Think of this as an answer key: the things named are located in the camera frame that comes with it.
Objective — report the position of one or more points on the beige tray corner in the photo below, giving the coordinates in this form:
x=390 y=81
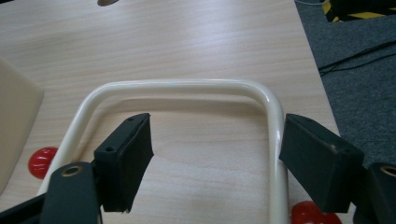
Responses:
x=15 y=124

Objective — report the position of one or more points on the dark object at top edge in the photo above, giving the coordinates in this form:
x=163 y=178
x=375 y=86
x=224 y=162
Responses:
x=107 y=2

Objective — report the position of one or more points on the black and yellow striped base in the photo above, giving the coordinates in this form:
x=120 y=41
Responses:
x=364 y=15

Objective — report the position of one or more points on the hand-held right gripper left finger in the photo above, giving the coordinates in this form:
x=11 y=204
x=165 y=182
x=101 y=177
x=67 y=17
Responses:
x=124 y=168

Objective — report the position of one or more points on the red glossy ball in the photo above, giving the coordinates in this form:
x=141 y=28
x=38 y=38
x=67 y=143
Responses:
x=40 y=163
x=306 y=214

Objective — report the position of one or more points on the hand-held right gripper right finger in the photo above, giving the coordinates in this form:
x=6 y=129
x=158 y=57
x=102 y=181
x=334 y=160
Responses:
x=320 y=168

